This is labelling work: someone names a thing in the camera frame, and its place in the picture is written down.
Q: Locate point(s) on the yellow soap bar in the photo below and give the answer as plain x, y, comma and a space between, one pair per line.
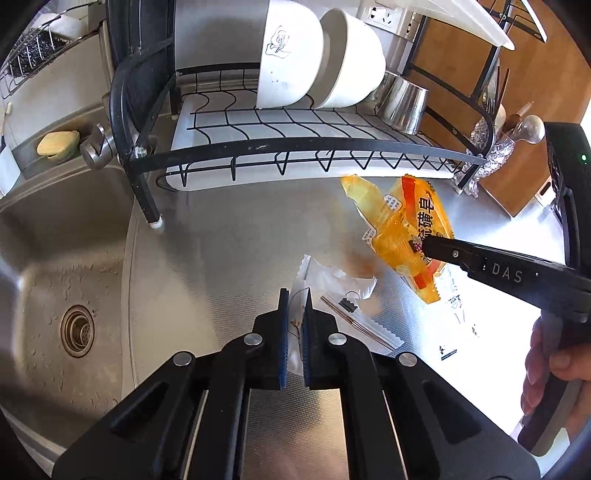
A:
55, 142

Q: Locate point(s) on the orange soap wrapper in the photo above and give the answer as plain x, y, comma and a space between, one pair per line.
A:
397, 230

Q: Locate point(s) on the fish-shaped glass vase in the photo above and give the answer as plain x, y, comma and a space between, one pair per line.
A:
501, 152

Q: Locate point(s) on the white plastic tray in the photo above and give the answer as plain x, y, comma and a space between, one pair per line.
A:
461, 18

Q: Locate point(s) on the metal ladle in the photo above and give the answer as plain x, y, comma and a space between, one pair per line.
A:
528, 128

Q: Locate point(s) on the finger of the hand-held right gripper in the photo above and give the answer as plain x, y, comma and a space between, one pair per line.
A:
485, 267

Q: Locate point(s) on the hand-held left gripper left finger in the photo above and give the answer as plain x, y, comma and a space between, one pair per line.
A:
282, 341

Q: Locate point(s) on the white drip tray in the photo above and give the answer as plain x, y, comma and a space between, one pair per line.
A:
210, 138

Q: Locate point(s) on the white bowl with line drawing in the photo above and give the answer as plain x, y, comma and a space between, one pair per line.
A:
286, 69

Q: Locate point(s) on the plain white bowl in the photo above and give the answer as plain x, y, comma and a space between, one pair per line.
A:
355, 60

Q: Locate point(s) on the white plastic container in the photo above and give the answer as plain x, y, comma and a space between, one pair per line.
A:
7, 170

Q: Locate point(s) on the stainless steel cup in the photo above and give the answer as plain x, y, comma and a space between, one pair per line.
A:
406, 106

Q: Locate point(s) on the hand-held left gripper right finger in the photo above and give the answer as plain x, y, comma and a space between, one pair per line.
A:
308, 341

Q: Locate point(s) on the metal sink drain strainer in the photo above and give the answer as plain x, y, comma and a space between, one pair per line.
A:
77, 331

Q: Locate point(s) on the white wall outlet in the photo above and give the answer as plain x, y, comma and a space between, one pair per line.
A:
385, 17

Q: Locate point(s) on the person's right hand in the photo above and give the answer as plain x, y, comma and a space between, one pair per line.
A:
572, 364

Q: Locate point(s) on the wooden cutting board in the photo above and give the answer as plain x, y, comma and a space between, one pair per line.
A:
521, 78

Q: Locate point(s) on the black utensil holder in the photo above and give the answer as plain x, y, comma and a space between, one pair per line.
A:
138, 27

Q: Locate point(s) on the clear plastic wrapper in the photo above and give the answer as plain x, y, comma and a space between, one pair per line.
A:
332, 281

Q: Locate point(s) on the stainless steel sink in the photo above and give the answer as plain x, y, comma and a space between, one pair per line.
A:
46, 258

